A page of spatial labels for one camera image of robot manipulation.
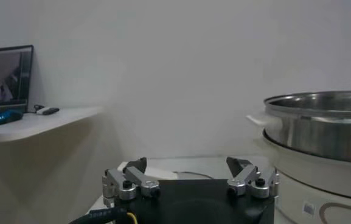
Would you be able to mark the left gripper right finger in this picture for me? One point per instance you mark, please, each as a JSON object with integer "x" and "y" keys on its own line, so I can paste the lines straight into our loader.
{"x": 245, "y": 176}

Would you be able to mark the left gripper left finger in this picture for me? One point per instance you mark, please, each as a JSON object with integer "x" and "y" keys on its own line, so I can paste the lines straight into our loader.
{"x": 138, "y": 178}

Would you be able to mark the stainless steel steamer basket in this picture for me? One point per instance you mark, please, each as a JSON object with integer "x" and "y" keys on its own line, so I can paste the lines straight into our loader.
{"x": 321, "y": 140}

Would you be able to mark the white electric cooking pot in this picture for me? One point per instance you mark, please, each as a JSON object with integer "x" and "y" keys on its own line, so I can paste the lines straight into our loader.
{"x": 315, "y": 182}

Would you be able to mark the white side table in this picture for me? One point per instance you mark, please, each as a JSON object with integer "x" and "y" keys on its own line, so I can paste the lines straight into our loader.
{"x": 41, "y": 124}

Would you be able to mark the small black white dongle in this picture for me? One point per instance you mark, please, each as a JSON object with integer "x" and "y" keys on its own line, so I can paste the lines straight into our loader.
{"x": 49, "y": 110}

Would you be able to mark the blue computer mouse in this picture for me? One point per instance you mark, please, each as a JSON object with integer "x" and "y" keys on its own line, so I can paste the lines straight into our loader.
{"x": 2, "y": 117}

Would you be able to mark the black laptop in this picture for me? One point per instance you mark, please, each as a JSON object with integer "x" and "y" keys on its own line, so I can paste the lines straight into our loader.
{"x": 2, "y": 79}

